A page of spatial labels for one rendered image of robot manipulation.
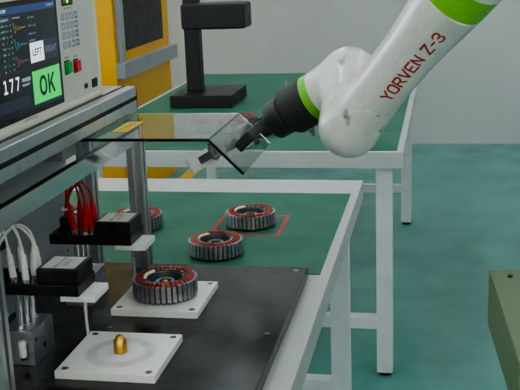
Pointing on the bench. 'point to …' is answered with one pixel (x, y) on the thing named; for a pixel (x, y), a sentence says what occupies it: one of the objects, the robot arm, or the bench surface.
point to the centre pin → (120, 344)
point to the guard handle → (249, 135)
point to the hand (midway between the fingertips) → (210, 157)
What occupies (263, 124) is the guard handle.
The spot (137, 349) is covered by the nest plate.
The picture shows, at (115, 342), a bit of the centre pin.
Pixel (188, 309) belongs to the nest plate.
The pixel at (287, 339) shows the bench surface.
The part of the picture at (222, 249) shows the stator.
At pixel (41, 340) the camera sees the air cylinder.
